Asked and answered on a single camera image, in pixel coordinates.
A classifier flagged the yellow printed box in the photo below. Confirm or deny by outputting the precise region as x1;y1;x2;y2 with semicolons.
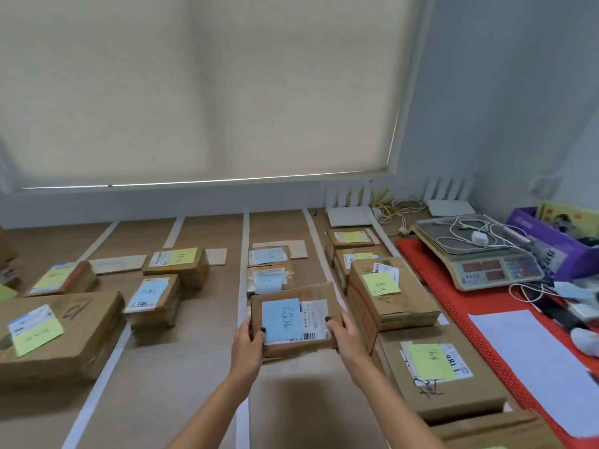
535;202;599;240

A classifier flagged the stacked parcel with blue note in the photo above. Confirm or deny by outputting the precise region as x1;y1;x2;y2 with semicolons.
123;274;181;331

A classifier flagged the beige electronic weighing scale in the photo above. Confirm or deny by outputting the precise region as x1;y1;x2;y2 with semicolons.
410;214;545;292

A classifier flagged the white paper sheet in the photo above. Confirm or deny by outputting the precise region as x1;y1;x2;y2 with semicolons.
467;309;599;439

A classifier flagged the parcel yellow note white label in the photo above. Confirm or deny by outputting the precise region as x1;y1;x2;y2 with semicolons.
142;247;210;291

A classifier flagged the purple cardboard box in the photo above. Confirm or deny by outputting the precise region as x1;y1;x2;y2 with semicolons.
505;206;599;282

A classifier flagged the parcel with yellow-blue label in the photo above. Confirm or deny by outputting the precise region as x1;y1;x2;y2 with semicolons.
334;247;392;291

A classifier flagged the white rounded object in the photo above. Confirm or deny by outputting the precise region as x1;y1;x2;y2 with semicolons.
570;327;599;359

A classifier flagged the beige roller blind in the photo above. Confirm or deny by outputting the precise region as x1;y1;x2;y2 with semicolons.
0;0;437;191

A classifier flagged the wide parcel with yellow note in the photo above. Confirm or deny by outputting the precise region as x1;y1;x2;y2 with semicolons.
374;324;509;424

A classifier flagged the cardboard parcel at table edge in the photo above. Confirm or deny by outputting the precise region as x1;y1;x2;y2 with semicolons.
0;224;22;289

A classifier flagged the red mesh mat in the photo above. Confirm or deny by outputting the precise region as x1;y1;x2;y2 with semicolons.
396;237;599;449

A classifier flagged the person's left forearm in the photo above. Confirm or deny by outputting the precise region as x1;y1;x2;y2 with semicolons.
166;372;257;449

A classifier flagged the slim parcel with yellow note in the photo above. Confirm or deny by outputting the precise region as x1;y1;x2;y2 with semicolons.
24;260;98;298

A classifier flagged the taped parcel with blue note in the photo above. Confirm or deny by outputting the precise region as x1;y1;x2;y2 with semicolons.
250;282;345;359

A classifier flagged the person's left hand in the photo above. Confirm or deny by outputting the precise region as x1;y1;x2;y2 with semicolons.
229;315;268;387

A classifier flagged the white wall socket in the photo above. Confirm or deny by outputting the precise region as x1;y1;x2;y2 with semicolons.
528;172;562;195

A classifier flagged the plain cardboard parcel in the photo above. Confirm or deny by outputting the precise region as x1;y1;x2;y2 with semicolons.
430;410;563;449

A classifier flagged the large flat parcel yellow note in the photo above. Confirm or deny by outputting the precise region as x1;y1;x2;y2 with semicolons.
0;291;126;389

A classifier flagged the person's right hand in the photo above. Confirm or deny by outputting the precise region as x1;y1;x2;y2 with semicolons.
325;311;371;377

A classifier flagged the white charger with cable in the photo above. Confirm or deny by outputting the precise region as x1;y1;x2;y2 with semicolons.
434;217;516;256

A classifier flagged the red-taped parcel yellow note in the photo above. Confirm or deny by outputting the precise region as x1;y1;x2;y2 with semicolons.
346;256;442;354

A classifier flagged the tangle of white cables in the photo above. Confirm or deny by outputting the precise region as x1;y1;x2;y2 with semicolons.
373;196;427;236

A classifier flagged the thin white cable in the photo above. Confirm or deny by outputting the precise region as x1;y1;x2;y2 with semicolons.
509;281;558;305

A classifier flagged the clear-taped parcel blue note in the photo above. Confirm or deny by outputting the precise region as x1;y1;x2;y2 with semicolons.
246;264;296;298

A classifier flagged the small parcel with blue note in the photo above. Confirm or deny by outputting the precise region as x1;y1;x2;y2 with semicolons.
247;245;291;268

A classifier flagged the small flat parcel yellow note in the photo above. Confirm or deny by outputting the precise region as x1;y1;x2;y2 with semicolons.
325;227;376;265

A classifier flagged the person's right forearm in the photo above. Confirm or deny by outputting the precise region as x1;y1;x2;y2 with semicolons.
348;357;446;449

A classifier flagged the black flat device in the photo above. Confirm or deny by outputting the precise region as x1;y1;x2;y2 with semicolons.
537;298;582;331

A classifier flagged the white plastic gadget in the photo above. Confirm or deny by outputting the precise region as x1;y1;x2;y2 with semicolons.
552;279;599;323

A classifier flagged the white router with antennas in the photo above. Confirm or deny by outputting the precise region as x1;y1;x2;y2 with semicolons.
422;176;476;218
325;178;376;229

